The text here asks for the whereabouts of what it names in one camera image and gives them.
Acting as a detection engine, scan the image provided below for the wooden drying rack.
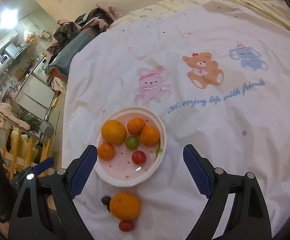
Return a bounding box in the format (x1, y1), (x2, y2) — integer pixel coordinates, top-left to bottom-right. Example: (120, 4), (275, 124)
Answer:
(0, 102), (54, 181)

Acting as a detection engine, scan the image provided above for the pile of dark clothes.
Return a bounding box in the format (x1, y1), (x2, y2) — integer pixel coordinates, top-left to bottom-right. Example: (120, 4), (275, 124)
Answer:
(46, 0), (123, 92)

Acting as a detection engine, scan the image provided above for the red cherry tomato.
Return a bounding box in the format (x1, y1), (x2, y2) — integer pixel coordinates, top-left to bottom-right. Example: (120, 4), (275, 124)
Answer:
(118, 220), (135, 232)
(132, 151), (147, 166)

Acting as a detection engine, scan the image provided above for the white washing machine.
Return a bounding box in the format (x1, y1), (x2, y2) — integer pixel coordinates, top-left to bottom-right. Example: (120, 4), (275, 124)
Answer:
(32, 56), (48, 84)

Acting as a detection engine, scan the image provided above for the large orange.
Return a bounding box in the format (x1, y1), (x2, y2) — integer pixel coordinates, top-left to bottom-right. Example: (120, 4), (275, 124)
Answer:
(109, 192), (142, 220)

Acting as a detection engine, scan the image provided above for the medium orange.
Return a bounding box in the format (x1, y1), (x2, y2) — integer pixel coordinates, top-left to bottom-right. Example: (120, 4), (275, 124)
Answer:
(101, 120), (127, 146)

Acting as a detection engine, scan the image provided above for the yellow bear print blanket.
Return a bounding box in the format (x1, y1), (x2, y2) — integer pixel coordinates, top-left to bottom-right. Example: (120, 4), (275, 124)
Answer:
(110, 0), (290, 31)

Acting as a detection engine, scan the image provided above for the white kitchen cabinet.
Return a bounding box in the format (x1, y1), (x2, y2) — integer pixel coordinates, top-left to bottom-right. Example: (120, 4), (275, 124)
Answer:
(12, 75), (55, 120)

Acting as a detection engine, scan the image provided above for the green cherry tomato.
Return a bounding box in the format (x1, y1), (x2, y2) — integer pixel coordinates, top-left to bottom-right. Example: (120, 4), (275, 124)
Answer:
(125, 136), (139, 150)

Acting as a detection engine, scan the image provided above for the small mandarin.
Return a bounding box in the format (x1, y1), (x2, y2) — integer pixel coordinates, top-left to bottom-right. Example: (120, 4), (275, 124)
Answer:
(127, 117), (146, 136)
(97, 142), (115, 161)
(140, 126), (160, 147)

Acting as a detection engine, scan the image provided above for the pink strawberry ceramic plate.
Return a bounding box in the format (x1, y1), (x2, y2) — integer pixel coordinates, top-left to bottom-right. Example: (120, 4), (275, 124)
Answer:
(94, 106), (167, 187)

